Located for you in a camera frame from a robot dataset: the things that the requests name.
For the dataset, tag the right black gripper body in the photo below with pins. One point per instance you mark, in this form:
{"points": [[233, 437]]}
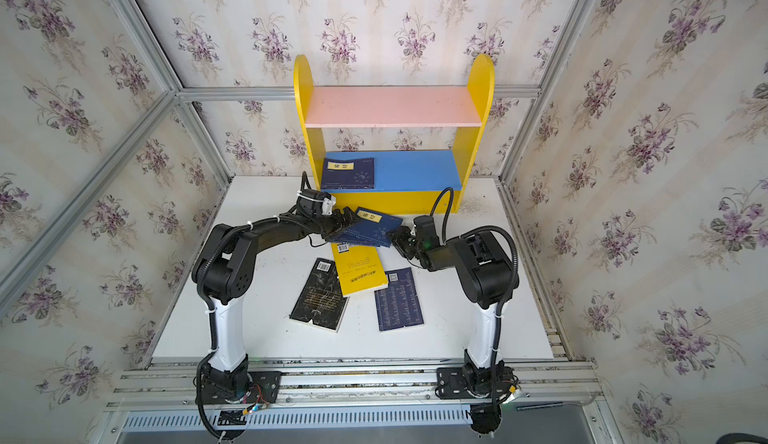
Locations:
{"points": [[409, 243]]}

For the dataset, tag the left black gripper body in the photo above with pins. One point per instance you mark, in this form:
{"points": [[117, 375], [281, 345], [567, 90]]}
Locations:
{"points": [[332, 222]]}

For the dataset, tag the navy book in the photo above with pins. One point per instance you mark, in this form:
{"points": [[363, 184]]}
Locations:
{"points": [[375, 227], [349, 240], [356, 174]]}

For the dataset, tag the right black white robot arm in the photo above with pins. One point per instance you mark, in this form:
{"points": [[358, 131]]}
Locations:
{"points": [[486, 262]]}

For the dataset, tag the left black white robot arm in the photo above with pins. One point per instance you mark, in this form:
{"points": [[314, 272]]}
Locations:
{"points": [[223, 272]]}

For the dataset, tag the yellow paperback book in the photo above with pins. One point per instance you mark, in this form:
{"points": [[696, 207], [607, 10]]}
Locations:
{"points": [[359, 269]]}

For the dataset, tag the dark blue text-covered book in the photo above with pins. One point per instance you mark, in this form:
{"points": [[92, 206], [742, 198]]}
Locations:
{"points": [[397, 305]]}

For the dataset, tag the black paperback book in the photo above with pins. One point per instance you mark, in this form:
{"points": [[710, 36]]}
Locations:
{"points": [[321, 303]]}

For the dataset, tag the yellow pink blue bookshelf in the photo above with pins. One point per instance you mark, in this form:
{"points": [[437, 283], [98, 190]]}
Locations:
{"points": [[406, 182]]}

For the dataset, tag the white ventilation grille strip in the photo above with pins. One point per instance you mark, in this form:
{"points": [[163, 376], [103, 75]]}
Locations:
{"points": [[300, 418]]}

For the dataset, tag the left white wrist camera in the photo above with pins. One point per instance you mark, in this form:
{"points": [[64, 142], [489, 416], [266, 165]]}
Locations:
{"points": [[313, 203]]}

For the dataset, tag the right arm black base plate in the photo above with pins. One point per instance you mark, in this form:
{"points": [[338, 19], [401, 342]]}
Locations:
{"points": [[467, 382]]}

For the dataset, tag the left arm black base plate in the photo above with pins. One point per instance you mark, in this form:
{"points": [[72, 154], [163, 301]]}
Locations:
{"points": [[236, 387]]}

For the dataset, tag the aluminium mounting rail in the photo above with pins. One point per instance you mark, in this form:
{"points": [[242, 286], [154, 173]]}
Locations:
{"points": [[358, 383]]}

